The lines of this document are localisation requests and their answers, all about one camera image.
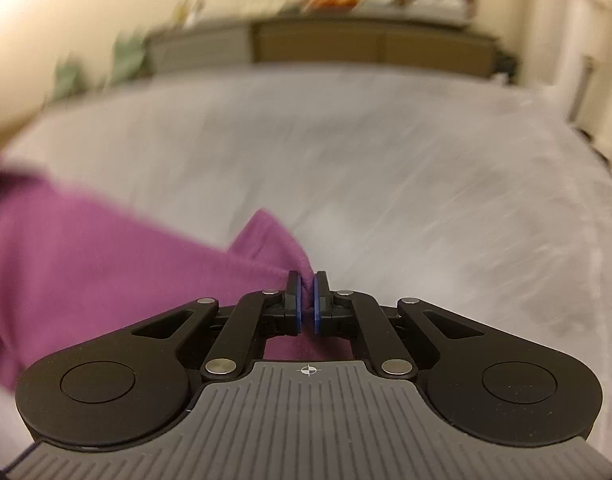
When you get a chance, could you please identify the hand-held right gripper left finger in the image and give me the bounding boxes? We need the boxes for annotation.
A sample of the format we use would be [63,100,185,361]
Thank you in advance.
[131,270,303,379]

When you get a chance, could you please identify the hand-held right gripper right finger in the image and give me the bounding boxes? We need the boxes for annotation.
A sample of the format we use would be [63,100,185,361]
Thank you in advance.
[312,271,486,378]

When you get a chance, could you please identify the purple garment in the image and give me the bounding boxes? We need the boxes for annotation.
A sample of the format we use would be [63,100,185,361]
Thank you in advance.
[0,165,357,391]

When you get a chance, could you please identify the grey bed sheet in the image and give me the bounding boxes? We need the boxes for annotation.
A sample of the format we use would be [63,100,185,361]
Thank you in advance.
[0,67,612,461]

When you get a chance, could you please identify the long low wooden cabinet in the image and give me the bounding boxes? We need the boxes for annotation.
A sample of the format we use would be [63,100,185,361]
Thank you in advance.
[145,14,501,79]

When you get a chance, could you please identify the green cloth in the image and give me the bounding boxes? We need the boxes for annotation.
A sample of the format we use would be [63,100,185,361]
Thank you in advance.
[111,30,148,86]

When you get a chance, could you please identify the colourful clutter on cabinet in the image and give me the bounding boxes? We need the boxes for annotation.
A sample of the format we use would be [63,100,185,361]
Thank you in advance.
[281,0,361,15]

